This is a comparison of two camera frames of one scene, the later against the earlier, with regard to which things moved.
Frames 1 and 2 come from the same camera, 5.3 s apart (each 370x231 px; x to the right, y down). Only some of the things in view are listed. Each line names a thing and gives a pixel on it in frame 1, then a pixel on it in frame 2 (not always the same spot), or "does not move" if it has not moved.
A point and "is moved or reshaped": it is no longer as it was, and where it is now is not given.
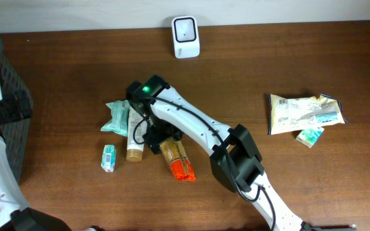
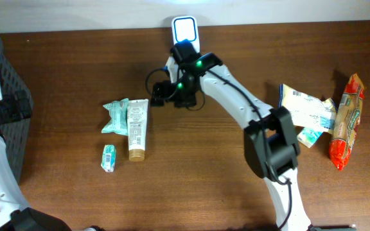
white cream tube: [137, 129] does not move
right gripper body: [162, 130] to [179, 93]
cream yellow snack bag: [288, 114] is moved or reshaped
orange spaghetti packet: [178, 162] to [347, 121]
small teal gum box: [108, 158] does not move
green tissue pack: [309, 136] does not move
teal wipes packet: [120, 112] does not move
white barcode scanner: [185, 36] does not move
